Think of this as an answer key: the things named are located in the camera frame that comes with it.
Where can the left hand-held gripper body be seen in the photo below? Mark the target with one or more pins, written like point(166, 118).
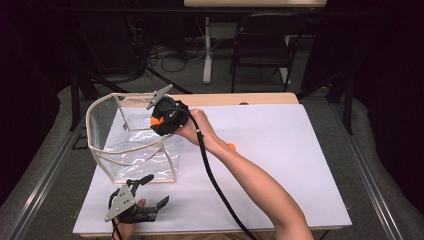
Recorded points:
point(121, 203)

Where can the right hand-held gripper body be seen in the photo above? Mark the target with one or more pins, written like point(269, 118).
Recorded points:
point(173, 116)

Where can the clear plastic bag beige trim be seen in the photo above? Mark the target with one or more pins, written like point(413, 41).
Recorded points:
point(140, 160)

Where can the orange table tennis ball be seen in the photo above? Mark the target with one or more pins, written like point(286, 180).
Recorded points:
point(232, 146)

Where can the person's right hand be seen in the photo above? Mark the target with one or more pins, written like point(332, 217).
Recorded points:
point(196, 130)

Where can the person's left hand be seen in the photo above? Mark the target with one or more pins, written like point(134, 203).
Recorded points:
point(125, 231)

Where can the wooden table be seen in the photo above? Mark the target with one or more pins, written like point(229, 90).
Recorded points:
point(233, 99)

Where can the black metal stand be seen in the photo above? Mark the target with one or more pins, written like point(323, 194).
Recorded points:
point(348, 100)
point(75, 100)

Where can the black folding chair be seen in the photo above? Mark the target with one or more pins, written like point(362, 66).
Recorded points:
point(263, 50)

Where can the white table cover sheet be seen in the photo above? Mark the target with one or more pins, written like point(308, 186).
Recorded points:
point(283, 166)

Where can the light desk with white legs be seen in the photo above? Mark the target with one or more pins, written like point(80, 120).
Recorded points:
point(253, 2)

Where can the metal floor rail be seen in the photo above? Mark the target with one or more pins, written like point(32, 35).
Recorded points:
point(370, 180)
point(43, 186)

